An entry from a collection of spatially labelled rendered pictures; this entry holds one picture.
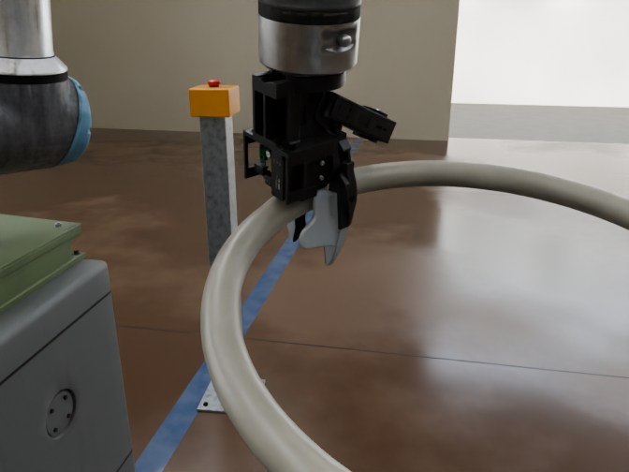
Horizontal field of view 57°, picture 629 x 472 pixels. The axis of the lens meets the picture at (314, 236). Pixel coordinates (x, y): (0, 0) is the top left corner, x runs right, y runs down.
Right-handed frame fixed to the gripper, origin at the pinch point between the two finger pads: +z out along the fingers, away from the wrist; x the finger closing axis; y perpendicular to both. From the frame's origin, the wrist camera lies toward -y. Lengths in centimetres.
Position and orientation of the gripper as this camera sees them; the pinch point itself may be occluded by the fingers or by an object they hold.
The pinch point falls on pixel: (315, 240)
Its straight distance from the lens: 65.1
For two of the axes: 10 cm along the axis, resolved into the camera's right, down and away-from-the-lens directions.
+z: -0.4, 8.4, 5.4
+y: -7.6, 3.3, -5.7
